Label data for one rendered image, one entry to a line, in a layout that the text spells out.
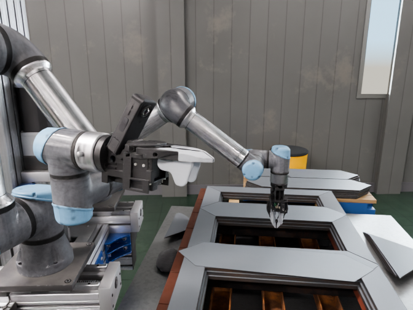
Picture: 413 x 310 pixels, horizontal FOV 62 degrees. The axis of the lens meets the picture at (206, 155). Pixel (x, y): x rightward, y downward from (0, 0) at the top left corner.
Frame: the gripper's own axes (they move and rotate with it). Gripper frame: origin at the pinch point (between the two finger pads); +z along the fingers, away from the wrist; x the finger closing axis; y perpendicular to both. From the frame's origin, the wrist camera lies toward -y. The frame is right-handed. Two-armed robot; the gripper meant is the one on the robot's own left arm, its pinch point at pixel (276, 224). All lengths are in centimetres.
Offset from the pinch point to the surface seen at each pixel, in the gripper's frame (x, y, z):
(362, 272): 29.4, 23.8, 5.6
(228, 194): -23, -50, 7
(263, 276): -6.1, 27.8, 7.5
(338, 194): 43, -64, 10
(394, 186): 171, -288, 81
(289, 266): 3.6, 22.7, 5.7
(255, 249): -8.8, 12.2, 5.7
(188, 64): -81, -259, -65
